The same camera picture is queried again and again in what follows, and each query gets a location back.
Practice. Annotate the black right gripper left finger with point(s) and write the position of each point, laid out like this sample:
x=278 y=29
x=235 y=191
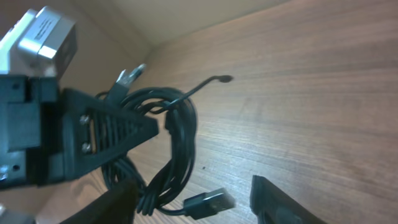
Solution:
x=116 y=206

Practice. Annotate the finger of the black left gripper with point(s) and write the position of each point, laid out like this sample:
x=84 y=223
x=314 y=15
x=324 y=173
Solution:
x=95 y=132

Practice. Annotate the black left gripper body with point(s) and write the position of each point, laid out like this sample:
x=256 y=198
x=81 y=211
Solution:
x=31 y=145

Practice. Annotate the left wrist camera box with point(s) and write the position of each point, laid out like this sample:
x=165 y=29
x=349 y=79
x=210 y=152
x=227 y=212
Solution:
x=41 y=44

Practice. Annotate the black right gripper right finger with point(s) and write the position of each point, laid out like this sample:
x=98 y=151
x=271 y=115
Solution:
x=271 y=205

